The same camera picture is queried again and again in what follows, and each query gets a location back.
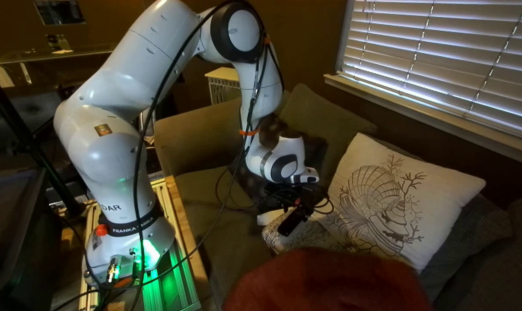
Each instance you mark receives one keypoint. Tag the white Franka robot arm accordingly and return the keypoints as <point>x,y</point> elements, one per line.
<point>116,131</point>

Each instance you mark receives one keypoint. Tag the red fuzzy blanket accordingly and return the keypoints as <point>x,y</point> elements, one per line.
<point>331,281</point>

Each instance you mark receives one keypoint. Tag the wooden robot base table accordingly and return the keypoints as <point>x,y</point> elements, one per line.
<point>175,242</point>

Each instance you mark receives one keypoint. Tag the white paper sheet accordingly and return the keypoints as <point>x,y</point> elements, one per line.
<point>268,218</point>

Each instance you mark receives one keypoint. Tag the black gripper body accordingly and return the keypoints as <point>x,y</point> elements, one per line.
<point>275,192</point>

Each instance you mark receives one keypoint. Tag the black tripod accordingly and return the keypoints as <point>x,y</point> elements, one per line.
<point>25,131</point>

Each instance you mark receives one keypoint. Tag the dark framed picture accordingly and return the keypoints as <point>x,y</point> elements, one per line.
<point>59,10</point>

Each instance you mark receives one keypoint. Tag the grey woven couch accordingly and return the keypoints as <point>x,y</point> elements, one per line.
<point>215,190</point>

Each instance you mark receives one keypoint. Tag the grey ribbed blanket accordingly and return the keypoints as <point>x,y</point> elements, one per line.
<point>465,242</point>

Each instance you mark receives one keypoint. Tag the white window blinds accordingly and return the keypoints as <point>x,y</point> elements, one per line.
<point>445,57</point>

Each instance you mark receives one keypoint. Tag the wooden window sill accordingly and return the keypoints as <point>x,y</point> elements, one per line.
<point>434,117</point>

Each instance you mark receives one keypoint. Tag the white pillow with shell print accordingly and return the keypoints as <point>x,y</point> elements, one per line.
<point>400,195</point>

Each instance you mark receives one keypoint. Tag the orange band on arm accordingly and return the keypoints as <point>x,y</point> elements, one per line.
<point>248,133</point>

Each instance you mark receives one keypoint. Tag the white slatted box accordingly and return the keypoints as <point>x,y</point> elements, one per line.
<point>222,84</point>

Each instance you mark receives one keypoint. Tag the black remote control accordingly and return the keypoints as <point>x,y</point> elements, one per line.
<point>291,223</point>

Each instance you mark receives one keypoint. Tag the wall shelf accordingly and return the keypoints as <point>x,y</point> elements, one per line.
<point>54,55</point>

